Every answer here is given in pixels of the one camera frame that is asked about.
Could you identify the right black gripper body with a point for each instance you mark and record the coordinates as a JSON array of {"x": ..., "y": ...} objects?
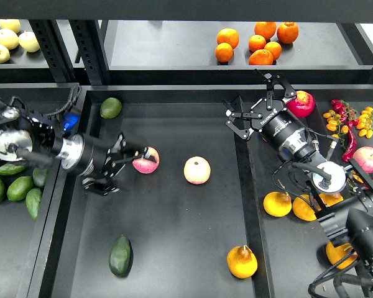
[{"x": 285, "y": 133}]

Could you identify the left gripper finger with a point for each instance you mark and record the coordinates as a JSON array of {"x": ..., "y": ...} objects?
[
  {"x": 124, "y": 151},
  {"x": 102, "y": 186}
]

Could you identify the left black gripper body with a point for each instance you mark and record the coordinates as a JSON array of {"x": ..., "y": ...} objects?
[{"x": 95, "y": 160}]

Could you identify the dark green avocado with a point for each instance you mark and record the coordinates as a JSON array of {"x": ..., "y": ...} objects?
[
  {"x": 120, "y": 256},
  {"x": 39, "y": 176}
]

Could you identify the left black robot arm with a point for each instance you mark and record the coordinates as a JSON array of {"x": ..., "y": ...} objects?
[{"x": 27, "y": 136}]

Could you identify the yellow pear under right arm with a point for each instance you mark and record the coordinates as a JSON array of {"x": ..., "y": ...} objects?
[{"x": 336, "y": 253}]

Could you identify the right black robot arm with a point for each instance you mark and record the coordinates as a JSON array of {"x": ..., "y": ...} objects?
[{"x": 339, "y": 192}]

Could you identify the green avocado top of tray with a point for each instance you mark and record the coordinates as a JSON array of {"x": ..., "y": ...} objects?
[{"x": 110, "y": 108}]

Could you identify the dark green avocado upright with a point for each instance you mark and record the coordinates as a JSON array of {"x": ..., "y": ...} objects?
[{"x": 39, "y": 176}]

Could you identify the green avocado lower cluster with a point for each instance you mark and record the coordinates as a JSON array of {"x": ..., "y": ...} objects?
[{"x": 33, "y": 200}]

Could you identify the green avocado cluster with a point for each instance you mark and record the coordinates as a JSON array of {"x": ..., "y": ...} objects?
[
  {"x": 33, "y": 200},
  {"x": 19, "y": 188}
]

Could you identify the green avocado middle cluster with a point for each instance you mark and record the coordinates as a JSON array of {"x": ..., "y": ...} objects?
[{"x": 19, "y": 188}]

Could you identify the pale yellow pear right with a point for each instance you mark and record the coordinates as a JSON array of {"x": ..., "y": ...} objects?
[{"x": 28, "y": 41}]

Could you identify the orange on shelf front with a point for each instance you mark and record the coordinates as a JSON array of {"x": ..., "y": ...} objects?
[{"x": 261, "y": 57}]

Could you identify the orange on shelf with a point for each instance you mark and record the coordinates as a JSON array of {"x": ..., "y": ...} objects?
[
  {"x": 275, "y": 49},
  {"x": 287, "y": 32},
  {"x": 256, "y": 42},
  {"x": 224, "y": 52},
  {"x": 261, "y": 57},
  {"x": 265, "y": 29},
  {"x": 229, "y": 36}
]

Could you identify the pink red apple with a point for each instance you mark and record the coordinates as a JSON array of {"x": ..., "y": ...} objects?
[{"x": 146, "y": 166}]

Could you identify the orange on shelf right center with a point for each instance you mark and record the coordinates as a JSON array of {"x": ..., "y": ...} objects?
[{"x": 275, "y": 49}]

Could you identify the red apple right tray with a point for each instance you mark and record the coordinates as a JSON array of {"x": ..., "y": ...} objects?
[{"x": 303, "y": 105}]

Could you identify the orange on shelf top right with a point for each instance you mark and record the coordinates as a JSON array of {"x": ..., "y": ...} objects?
[{"x": 287, "y": 32}]

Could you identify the orange cherry tomato cluster left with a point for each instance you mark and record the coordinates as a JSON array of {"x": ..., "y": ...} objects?
[{"x": 336, "y": 124}]

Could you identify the orange cherry tomato cluster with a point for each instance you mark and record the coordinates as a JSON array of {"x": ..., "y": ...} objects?
[
  {"x": 365, "y": 123},
  {"x": 336, "y": 124}
]

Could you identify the orange on shelf lower left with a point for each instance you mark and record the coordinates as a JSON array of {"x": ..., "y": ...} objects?
[{"x": 224, "y": 52}]

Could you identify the orange on shelf far left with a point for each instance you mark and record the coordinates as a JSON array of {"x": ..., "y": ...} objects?
[{"x": 229, "y": 36}]

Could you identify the pale pink apple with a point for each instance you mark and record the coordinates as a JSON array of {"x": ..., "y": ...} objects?
[{"x": 197, "y": 170}]

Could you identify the red cherry tomato cluster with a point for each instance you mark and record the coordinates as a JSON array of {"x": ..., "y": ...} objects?
[{"x": 344, "y": 113}]

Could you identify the red chili pepper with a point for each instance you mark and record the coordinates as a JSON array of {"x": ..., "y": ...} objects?
[{"x": 351, "y": 147}]

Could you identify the orange cherry tomato cluster right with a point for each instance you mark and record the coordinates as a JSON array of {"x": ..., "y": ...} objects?
[{"x": 365, "y": 123}]

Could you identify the pink apple far right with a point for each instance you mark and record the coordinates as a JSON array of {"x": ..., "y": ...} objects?
[{"x": 364, "y": 157}]

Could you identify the black left tray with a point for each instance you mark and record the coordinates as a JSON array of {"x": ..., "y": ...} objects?
[{"x": 22, "y": 240}]

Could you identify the black tray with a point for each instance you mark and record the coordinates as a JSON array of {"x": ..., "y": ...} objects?
[
  {"x": 22, "y": 240},
  {"x": 180, "y": 233}
]

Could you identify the black center tray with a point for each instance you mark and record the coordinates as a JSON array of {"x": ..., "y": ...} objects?
[{"x": 180, "y": 233}]

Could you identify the black shelf rack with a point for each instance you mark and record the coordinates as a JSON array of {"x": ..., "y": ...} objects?
[{"x": 173, "y": 42}]

